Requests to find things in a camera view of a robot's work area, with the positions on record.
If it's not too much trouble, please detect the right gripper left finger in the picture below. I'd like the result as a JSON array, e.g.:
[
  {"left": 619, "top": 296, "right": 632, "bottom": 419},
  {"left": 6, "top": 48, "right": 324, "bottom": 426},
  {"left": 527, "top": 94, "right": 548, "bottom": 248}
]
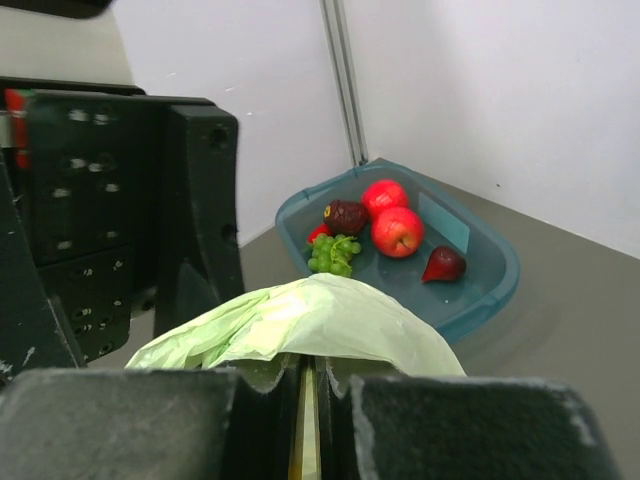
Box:
[{"left": 1, "top": 358, "right": 301, "bottom": 479}]

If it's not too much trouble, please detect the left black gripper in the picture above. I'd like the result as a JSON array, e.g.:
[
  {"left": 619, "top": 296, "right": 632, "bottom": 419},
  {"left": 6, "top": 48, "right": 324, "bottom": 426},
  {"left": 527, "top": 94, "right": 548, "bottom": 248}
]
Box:
[{"left": 1, "top": 77, "right": 244, "bottom": 384}]

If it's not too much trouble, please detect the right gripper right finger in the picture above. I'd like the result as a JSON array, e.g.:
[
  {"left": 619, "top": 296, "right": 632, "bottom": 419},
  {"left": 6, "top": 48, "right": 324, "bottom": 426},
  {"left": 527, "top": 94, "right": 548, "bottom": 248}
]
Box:
[{"left": 315, "top": 358, "right": 622, "bottom": 479}]

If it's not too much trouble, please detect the green plastic bag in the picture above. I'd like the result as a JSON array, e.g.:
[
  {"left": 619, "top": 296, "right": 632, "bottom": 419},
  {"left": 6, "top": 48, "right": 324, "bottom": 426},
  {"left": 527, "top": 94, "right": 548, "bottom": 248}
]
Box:
[{"left": 124, "top": 272, "right": 469, "bottom": 480}]

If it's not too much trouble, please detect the green grape bunch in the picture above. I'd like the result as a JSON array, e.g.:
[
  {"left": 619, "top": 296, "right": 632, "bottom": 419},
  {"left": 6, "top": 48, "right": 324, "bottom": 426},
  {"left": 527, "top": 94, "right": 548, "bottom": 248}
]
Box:
[{"left": 307, "top": 233, "right": 362, "bottom": 278}]

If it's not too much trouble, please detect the teal plastic basket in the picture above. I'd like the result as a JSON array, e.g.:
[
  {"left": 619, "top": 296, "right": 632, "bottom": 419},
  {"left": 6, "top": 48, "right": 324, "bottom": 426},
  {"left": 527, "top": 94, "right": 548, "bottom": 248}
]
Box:
[{"left": 275, "top": 159, "right": 520, "bottom": 343}]

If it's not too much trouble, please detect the red apple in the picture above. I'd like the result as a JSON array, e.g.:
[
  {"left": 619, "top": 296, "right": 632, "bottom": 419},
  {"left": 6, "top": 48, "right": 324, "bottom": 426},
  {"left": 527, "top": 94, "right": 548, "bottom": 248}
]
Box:
[{"left": 371, "top": 207, "right": 425, "bottom": 258}]

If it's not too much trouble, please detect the red chili pepper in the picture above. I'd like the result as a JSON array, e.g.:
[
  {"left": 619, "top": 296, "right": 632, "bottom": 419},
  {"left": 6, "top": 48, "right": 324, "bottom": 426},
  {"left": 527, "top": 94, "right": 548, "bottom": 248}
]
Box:
[{"left": 307, "top": 224, "right": 332, "bottom": 245}]

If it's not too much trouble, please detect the dark purple mangosteen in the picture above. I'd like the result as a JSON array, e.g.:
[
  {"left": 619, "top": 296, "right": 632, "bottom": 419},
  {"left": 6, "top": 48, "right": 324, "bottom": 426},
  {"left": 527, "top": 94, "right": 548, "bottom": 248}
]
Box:
[{"left": 323, "top": 200, "right": 369, "bottom": 236}]

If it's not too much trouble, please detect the left aluminium frame post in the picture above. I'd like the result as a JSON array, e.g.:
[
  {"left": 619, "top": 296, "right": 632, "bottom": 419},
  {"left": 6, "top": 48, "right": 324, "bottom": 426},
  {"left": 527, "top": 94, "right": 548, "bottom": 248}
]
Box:
[{"left": 320, "top": 0, "right": 369, "bottom": 166}]

